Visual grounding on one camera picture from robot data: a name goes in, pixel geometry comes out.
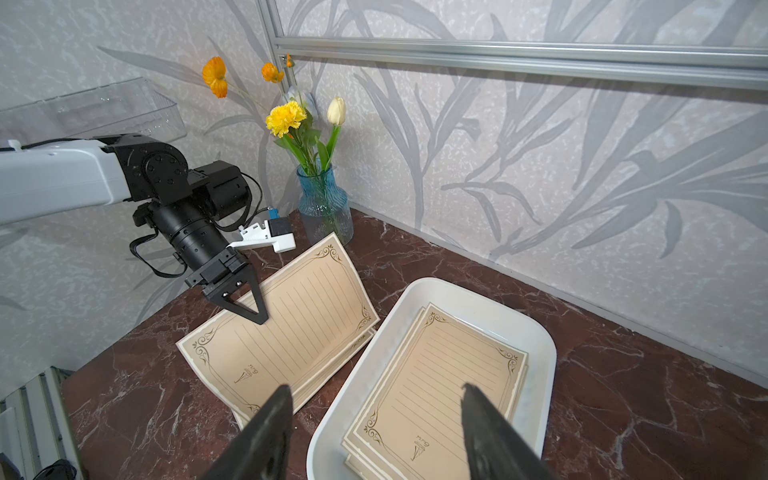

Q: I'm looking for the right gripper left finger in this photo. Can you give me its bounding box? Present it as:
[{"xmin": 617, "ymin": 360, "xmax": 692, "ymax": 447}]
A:
[{"xmin": 201, "ymin": 385, "xmax": 293, "ymax": 480}]

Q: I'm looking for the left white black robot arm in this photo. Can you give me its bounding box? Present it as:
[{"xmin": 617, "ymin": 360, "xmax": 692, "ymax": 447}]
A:
[{"xmin": 1, "ymin": 133, "xmax": 269, "ymax": 325}]

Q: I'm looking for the beige stationery paper stack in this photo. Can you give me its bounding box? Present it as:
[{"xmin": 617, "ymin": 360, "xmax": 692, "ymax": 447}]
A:
[{"xmin": 341, "ymin": 304, "xmax": 528, "ymax": 479}]

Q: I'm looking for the beige stationery sheet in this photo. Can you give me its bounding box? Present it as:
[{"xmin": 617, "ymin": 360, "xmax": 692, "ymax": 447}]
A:
[
  {"xmin": 176, "ymin": 234, "xmax": 379, "ymax": 400},
  {"xmin": 208, "ymin": 324, "xmax": 376, "ymax": 426}
]

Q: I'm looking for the blue glass vase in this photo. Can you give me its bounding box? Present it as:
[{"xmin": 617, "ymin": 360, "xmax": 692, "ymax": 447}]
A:
[{"xmin": 297, "ymin": 166, "xmax": 354, "ymax": 245}]

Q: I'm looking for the clear plastic wall shelf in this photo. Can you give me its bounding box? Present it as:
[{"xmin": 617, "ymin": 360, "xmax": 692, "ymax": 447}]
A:
[{"xmin": 1, "ymin": 77, "xmax": 187, "ymax": 148}]

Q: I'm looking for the aluminium frame rail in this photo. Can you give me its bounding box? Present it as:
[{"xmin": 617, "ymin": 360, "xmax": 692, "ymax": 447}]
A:
[{"xmin": 258, "ymin": 1, "xmax": 767, "ymax": 91}]

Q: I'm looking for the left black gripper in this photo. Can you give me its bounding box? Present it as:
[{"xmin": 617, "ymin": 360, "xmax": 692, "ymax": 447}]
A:
[{"xmin": 128, "ymin": 160, "xmax": 269, "ymax": 325}]

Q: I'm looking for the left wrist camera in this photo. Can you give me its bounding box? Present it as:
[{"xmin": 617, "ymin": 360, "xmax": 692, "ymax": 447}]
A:
[{"xmin": 229, "ymin": 209, "xmax": 296, "ymax": 253}]

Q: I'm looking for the yellow orange flower bouquet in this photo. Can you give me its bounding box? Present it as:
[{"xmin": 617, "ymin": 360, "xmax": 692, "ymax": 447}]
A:
[{"xmin": 201, "ymin": 56, "xmax": 347, "ymax": 177}]

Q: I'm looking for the white plastic storage box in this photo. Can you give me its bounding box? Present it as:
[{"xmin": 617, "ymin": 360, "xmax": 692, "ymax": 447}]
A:
[{"xmin": 306, "ymin": 277, "xmax": 557, "ymax": 479}]

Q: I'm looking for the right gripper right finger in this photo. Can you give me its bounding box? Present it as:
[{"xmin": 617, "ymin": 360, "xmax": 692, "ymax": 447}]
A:
[{"xmin": 461, "ymin": 383, "xmax": 557, "ymax": 480}]

